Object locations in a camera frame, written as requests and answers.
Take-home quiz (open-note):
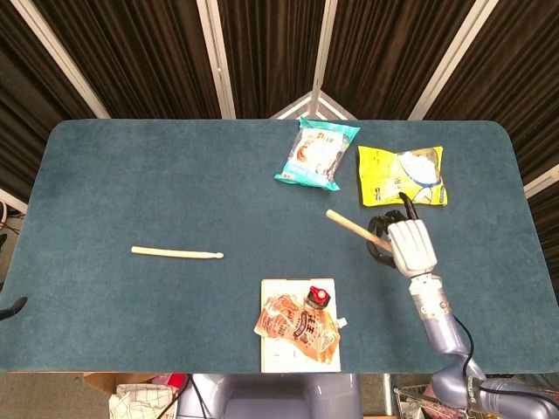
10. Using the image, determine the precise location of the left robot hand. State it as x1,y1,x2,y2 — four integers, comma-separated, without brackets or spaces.
0,296,28,322

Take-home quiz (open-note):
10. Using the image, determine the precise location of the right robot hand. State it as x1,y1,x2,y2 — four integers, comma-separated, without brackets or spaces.
368,190,438,278

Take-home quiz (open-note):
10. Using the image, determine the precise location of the wooden drumstick with black-marked tip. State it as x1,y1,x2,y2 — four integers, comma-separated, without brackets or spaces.
326,209,392,248

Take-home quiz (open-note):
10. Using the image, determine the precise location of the plain wooden drumstick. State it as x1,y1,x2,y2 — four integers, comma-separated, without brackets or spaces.
131,245,224,260

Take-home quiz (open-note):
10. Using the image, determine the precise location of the yellow powder bag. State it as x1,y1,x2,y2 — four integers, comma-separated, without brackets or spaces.
357,145,449,207

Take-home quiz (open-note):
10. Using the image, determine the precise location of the cardboard box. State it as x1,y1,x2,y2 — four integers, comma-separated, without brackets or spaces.
82,373,158,396

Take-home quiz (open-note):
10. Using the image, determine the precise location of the teal snack bag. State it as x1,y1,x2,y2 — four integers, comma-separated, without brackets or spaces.
273,116,361,192

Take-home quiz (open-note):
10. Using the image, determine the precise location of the brown peanut butter pouch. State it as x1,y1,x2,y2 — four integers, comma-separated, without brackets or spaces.
254,294,349,364

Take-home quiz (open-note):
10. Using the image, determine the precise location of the white checkered cloth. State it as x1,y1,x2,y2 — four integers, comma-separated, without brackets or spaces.
108,382,179,419

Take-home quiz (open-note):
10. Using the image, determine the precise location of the red package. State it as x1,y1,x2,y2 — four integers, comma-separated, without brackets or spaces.
150,373,188,389

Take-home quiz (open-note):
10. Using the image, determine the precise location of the brown pleated screen panel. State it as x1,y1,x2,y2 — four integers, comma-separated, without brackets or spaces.
0,0,95,206
32,0,222,120
322,0,477,121
217,0,327,120
425,0,559,184

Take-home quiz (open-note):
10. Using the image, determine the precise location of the blue table mat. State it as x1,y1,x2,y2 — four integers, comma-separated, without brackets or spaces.
0,119,559,375

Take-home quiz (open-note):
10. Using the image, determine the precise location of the lavender robot torso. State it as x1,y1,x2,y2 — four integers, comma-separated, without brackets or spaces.
176,374,363,419

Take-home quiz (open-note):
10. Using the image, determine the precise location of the white screen frame post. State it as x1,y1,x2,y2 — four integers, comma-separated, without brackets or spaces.
10,0,111,120
0,187,28,215
408,0,500,121
312,0,341,95
196,0,238,120
523,163,559,200

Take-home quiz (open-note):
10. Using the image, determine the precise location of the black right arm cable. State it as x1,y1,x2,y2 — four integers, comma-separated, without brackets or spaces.
453,314,486,394

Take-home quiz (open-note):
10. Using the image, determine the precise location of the wire basket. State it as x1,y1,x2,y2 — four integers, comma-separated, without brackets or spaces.
392,386,477,419

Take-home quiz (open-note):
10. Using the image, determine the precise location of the white triangular frame bracket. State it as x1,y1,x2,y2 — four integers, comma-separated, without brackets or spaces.
269,89,355,120

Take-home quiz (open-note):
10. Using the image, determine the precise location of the black torso cable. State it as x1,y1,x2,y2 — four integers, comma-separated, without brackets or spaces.
185,374,209,419

